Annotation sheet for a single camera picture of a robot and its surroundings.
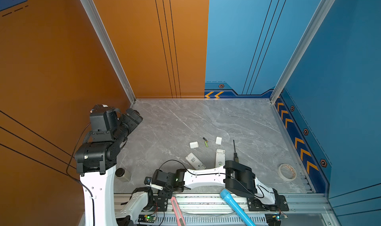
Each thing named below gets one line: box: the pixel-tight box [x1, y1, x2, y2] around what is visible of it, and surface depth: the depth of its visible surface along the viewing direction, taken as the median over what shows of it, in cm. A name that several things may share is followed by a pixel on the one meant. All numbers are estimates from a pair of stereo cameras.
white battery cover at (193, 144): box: [189, 141, 199, 149], surface depth 96 cm
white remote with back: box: [215, 148, 226, 169], surface depth 91 cm
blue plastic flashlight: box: [219, 188, 256, 226], surface depth 71 cm
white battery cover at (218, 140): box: [215, 136, 223, 145], surface depth 99 cm
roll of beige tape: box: [277, 163, 297, 182], surface depth 84 cm
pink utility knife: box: [170, 196, 187, 226], surface depth 72 cm
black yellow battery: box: [233, 139, 240, 164], surface depth 89 cm
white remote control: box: [185, 152, 207, 170], surface depth 89 cm
